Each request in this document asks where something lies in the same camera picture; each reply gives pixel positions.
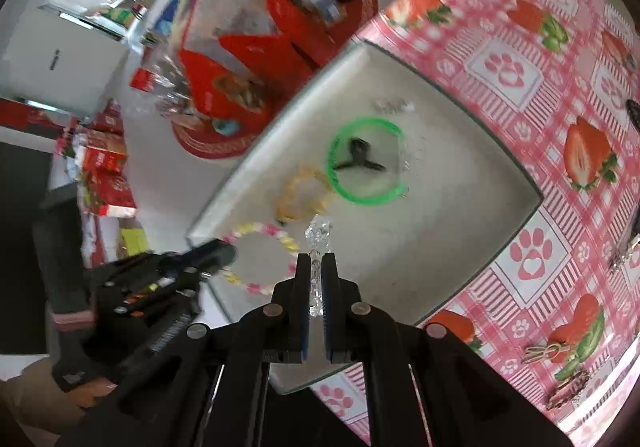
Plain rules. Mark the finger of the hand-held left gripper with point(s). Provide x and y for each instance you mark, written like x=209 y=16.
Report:
x=215 y=253

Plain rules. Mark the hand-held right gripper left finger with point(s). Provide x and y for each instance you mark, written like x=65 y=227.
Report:
x=300 y=307

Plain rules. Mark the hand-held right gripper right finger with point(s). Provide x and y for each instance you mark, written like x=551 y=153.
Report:
x=329 y=307

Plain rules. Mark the white shallow box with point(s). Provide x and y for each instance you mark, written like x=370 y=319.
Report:
x=450 y=227

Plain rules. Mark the green plastic bangle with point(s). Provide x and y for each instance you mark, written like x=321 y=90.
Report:
x=330 y=159

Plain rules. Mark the small black claw clip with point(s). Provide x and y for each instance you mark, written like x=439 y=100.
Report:
x=359 y=149

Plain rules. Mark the person's left forearm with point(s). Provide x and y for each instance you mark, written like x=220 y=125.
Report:
x=62 y=267

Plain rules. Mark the red round tray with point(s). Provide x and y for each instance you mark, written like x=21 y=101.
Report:
x=220 y=147

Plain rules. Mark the pile of red cartons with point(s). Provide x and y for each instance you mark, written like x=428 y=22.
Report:
x=105 y=167

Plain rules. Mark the red snack packet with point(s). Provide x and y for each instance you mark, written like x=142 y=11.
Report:
x=225 y=82

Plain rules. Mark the red gift box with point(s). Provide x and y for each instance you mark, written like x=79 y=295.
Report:
x=295 y=27

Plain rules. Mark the clear plastic bag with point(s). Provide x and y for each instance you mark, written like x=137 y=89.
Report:
x=220 y=12

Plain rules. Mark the pink strawberry tablecloth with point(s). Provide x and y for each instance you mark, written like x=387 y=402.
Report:
x=500 y=127

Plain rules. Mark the white cabinet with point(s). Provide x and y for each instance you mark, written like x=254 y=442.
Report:
x=65 y=52

